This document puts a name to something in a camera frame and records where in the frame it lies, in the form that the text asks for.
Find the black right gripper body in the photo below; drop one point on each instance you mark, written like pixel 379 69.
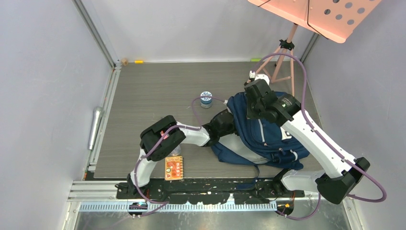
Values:
pixel 252 109

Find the orange spiral notepad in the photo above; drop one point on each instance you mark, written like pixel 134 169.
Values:
pixel 174 168

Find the pink highlighter marker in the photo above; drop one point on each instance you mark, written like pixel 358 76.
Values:
pixel 164 135

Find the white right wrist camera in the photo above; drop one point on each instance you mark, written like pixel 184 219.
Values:
pixel 260 77

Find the silver metal cylinder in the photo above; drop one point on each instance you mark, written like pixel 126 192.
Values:
pixel 97 116

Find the navy blue backpack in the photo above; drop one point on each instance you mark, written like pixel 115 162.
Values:
pixel 258 141

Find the small wooden block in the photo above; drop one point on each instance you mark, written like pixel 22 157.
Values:
pixel 124 61

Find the pink music stand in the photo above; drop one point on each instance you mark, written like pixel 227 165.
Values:
pixel 332 19

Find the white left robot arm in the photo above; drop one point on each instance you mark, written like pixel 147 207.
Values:
pixel 161 138

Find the blue white round jar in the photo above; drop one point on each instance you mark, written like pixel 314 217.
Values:
pixel 206 99

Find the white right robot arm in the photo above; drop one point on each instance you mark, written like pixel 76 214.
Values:
pixel 341 171

